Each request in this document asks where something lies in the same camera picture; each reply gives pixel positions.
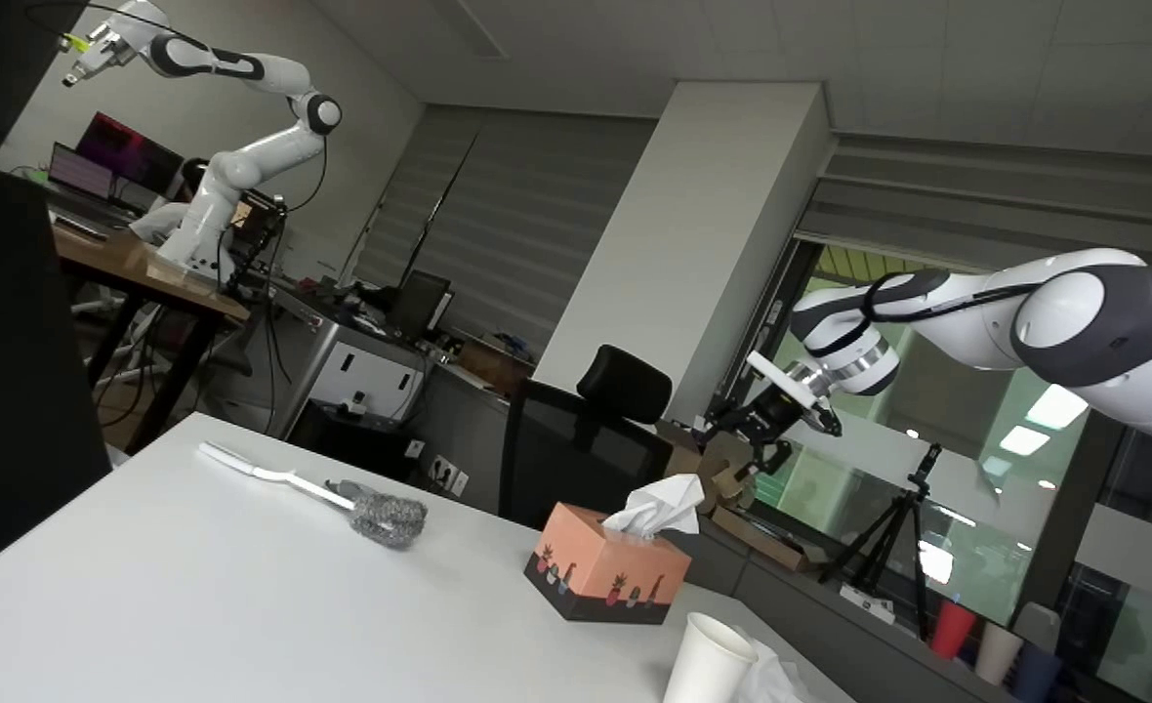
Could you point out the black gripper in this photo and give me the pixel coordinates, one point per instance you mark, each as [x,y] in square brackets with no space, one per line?
[789,395]

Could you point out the white paper cup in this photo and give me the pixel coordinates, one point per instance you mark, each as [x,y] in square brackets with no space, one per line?
[709,667]

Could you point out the white cup on ledge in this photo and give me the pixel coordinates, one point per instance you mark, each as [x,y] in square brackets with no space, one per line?
[999,653]

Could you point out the grey metal cabinet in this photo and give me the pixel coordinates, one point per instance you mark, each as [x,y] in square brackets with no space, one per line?
[301,360]

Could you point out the red cup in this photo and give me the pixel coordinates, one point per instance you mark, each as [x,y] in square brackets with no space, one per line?
[952,631]

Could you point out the cardboard box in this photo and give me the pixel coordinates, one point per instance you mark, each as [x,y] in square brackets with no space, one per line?
[722,465]

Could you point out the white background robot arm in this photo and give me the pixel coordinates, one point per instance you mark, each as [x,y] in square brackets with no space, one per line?
[193,235]

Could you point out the wooden background desk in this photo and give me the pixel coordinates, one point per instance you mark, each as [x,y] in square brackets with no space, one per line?
[146,278]

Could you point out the clear plastic wrap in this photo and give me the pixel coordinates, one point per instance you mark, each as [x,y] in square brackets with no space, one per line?
[776,678]

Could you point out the white tissue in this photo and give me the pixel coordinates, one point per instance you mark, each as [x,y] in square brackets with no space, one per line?
[660,506]

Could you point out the black office chair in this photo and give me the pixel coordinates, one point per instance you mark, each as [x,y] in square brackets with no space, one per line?
[593,445]

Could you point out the blue cup on ledge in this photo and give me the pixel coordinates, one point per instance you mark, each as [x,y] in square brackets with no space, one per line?
[1033,672]

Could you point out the black camera tripod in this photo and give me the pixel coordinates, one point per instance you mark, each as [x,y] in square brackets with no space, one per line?
[869,553]

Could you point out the orange tissue box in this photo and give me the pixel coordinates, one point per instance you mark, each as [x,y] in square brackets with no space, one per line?
[604,575]

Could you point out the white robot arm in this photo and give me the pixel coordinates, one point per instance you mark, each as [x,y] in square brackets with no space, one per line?
[1078,321]

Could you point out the laptop with pink screen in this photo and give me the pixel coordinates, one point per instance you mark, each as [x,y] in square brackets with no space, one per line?
[115,162]

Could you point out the grey dish brush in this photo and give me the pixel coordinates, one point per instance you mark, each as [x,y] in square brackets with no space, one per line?
[371,512]

